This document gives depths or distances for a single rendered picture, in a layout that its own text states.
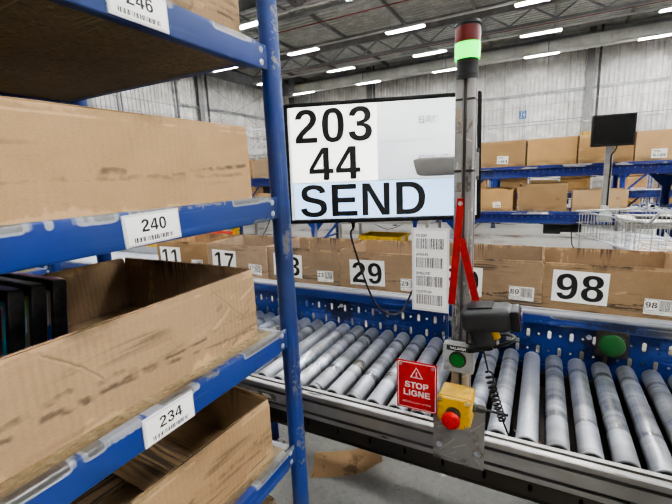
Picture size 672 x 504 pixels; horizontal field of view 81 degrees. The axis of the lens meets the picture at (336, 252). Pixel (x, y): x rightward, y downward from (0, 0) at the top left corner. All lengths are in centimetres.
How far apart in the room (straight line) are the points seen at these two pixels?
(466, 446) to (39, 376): 90
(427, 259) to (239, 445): 55
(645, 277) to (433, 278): 79
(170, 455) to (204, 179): 44
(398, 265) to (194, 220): 122
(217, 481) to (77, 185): 41
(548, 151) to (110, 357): 581
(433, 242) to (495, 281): 65
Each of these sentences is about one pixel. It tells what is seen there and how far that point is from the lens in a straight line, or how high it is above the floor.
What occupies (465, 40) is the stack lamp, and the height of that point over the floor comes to 162.
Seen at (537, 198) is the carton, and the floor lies 96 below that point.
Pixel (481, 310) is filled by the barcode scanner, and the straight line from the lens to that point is 87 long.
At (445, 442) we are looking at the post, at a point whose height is 71.
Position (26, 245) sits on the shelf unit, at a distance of 37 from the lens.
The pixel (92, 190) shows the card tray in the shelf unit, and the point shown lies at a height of 137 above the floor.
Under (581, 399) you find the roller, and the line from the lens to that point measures 131.
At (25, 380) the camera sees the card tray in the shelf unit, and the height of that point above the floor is 121.
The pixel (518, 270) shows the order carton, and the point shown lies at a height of 101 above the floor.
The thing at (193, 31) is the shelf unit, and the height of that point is 152.
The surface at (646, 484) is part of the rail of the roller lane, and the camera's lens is 110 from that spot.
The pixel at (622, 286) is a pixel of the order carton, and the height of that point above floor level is 98.
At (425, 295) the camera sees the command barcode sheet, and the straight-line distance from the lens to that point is 95.
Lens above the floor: 137
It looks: 11 degrees down
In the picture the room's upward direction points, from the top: 3 degrees counter-clockwise
